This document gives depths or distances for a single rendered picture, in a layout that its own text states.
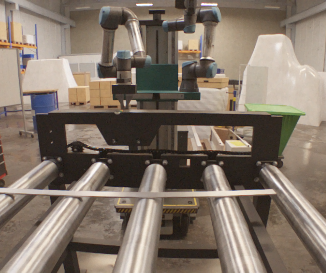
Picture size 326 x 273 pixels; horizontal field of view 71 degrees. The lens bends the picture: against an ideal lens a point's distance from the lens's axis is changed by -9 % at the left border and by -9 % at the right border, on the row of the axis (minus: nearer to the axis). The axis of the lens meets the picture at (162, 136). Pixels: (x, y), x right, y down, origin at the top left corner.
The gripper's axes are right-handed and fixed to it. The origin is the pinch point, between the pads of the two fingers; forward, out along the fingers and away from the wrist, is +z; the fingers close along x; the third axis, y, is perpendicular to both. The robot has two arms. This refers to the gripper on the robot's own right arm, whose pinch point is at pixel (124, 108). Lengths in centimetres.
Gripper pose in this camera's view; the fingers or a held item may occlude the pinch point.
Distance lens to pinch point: 139.3
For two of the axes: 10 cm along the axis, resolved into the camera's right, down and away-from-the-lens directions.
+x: -10.0, -0.2, 0.6
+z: 0.0, 9.7, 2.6
